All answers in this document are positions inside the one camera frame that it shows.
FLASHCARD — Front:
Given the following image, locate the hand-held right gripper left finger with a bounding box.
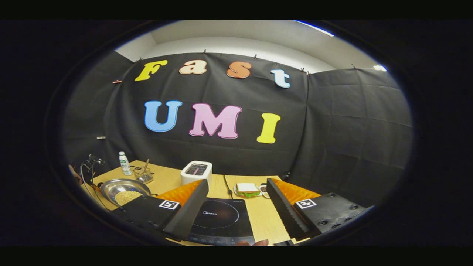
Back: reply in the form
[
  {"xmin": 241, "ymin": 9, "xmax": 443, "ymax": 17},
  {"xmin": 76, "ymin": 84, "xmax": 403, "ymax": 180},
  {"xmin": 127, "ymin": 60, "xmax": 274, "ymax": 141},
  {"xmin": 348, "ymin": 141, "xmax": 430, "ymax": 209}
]
[{"xmin": 111, "ymin": 179, "xmax": 210, "ymax": 242}]

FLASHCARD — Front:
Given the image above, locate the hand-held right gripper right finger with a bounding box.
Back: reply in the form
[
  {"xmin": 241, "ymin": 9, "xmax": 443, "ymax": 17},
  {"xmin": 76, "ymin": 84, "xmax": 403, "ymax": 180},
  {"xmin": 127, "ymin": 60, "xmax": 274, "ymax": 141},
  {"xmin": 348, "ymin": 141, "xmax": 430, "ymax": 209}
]
[{"xmin": 266, "ymin": 178, "xmax": 369, "ymax": 241}]

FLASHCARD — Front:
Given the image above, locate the black induction cooktop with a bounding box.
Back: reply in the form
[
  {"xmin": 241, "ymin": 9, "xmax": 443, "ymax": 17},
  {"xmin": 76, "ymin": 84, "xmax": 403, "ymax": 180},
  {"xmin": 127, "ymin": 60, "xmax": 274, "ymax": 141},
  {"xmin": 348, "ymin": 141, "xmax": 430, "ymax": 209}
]
[{"xmin": 187, "ymin": 197, "xmax": 256, "ymax": 246}]

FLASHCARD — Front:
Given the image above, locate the steel pot with black handles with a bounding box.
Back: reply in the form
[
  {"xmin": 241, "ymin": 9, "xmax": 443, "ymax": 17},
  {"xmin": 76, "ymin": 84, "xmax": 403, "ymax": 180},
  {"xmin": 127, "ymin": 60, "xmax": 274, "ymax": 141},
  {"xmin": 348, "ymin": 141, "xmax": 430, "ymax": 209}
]
[{"xmin": 100, "ymin": 178, "xmax": 152, "ymax": 207}]

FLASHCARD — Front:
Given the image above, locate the white plastic drink bottle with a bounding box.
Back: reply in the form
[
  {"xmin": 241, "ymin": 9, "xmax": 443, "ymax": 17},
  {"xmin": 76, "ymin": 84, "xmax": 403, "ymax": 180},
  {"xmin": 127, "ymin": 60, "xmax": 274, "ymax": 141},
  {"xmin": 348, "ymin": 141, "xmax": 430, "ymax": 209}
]
[{"xmin": 119, "ymin": 151, "xmax": 133, "ymax": 176}]

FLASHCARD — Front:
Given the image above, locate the white toaster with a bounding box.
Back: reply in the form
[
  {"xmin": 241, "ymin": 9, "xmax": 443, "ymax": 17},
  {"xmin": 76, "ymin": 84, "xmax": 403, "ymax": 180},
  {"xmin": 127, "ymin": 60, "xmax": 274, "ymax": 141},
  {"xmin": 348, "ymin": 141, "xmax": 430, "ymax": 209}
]
[{"xmin": 180, "ymin": 161, "xmax": 213, "ymax": 190}]

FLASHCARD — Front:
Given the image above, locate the sandwich on plate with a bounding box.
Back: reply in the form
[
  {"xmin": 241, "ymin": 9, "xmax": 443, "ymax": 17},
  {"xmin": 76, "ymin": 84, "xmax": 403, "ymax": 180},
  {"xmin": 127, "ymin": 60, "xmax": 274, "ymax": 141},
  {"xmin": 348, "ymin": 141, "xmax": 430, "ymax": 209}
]
[{"xmin": 234, "ymin": 183, "xmax": 261, "ymax": 198}]

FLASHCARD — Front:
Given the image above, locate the heap of soybeans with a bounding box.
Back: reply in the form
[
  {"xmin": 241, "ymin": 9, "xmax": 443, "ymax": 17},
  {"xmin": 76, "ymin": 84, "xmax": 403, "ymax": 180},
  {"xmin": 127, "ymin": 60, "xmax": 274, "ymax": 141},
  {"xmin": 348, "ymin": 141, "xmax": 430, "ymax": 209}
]
[{"xmin": 115, "ymin": 191, "xmax": 143, "ymax": 207}]

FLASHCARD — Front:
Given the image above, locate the long ceiling light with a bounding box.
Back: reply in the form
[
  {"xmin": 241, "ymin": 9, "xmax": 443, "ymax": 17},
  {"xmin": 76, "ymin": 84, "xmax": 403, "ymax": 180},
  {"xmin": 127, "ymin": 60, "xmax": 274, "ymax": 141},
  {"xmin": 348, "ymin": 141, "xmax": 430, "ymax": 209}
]
[{"xmin": 295, "ymin": 20, "xmax": 335, "ymax": 37}]

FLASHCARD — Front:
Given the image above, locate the white toaster cable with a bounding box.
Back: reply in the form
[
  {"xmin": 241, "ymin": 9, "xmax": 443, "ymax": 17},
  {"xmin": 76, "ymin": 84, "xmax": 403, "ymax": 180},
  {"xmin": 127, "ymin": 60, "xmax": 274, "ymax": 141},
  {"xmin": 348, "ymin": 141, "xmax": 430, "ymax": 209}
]
[{"xmin": 222, "ymin": 175, "xmax": 234, "ymax": 200}]

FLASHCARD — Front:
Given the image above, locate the wire mesh basket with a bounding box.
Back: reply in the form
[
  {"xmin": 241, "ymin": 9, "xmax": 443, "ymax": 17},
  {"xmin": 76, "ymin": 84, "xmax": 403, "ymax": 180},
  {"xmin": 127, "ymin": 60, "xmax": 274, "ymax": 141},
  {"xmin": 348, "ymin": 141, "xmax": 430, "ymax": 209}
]
[{"xmin": 133, "ymin": 166, "xmax": 154, "ymax": 184}]

